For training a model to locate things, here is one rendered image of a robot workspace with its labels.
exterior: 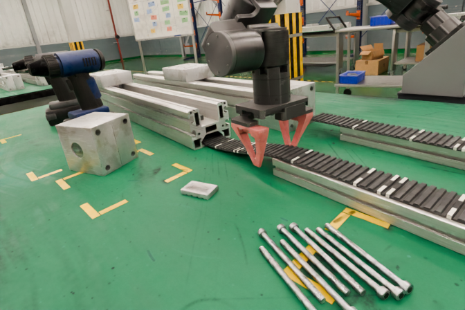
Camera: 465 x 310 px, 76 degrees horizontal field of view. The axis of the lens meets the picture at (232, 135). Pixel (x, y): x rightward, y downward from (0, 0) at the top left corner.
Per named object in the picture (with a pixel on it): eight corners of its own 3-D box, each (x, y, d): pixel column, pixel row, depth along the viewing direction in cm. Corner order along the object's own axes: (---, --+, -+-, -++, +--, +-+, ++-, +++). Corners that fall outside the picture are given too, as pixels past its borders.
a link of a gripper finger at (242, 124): (233, 165, 49) (228, 109, 46) (265, 151, 53) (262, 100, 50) (261, 178, 44) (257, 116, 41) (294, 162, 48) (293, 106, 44)
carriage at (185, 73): (215, 84, 100) (213, 64, 98) (187, 90, 94) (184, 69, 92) (191, 81, 113) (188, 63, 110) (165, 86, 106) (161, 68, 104)
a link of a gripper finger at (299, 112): (256, 155, 52) (252, 102, 49) (284, 144, 56) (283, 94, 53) (285, 166, 46) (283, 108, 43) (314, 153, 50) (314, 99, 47)
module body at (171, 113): (230, 136, 67) (226, 100, 64) (194, 150, 62) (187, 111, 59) (116, 97, 128) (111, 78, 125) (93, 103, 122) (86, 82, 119)
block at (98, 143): (146, 151, 64) (137, 109, 61) (104, 176, 54) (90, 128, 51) (113, 148, 68) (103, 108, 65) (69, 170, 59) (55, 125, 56)
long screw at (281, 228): (276, 231, 35) (275, 224, 35) (283, 228, 35) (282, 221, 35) (343, 299, 26) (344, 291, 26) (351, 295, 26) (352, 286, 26)
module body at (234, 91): (287, 115, 78) (285, 83, 75) (259, 125, 72) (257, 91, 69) (157, 88, 138) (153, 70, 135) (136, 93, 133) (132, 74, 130)
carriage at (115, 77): (134, 89, 109) (130, 70, 106) (104, 95, 103) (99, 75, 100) (120, 86, 121) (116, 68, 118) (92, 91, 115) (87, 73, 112)
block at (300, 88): (321, 118, 72) (321, 79, 69) (287, 133, 66) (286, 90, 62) (293, 113, 79) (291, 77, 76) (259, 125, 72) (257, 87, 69)
